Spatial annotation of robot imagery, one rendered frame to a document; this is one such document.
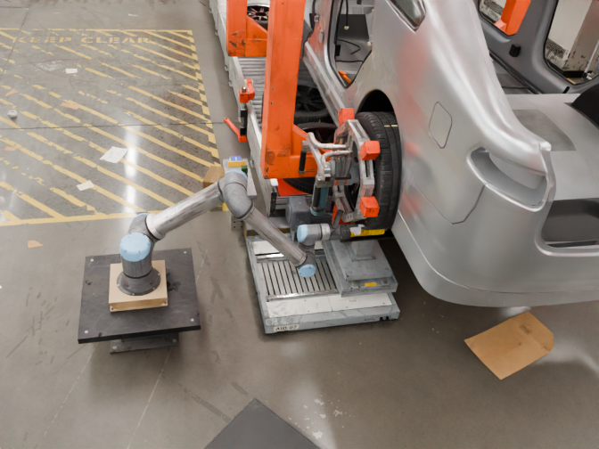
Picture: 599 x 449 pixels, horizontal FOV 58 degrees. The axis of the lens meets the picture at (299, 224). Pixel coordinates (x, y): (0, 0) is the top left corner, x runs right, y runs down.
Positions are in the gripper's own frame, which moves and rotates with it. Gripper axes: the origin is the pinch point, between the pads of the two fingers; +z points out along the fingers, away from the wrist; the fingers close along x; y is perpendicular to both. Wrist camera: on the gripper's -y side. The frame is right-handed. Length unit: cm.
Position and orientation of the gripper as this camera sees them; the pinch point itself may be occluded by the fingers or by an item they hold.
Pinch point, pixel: (362, 224)
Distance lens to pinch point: 302.2
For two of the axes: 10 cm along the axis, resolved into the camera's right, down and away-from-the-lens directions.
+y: 0.8, 9.9, -0.7
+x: 2.2, -0.9, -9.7
